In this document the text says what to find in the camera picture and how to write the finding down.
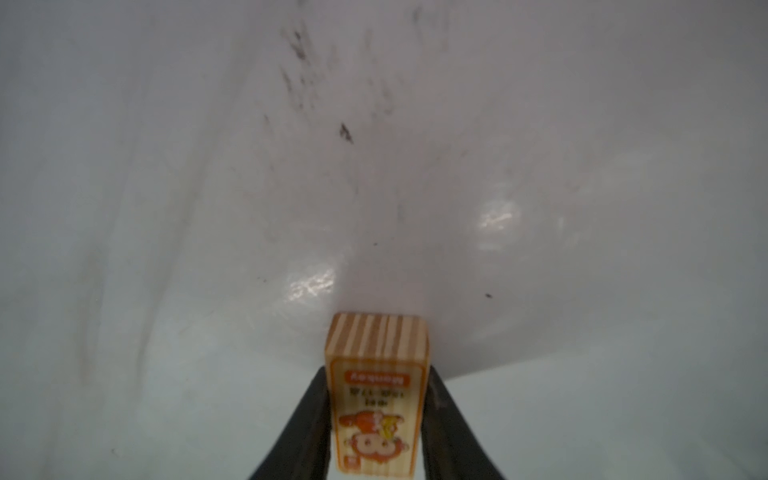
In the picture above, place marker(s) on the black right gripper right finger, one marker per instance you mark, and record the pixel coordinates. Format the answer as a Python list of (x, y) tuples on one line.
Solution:
[(450, 449)]

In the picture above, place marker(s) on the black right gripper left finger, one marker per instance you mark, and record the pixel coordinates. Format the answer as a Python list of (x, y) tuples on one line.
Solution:
[(303, 449)]

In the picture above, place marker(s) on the printed wood block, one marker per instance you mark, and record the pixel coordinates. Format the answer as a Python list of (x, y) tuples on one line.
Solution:
[(377, 368)]

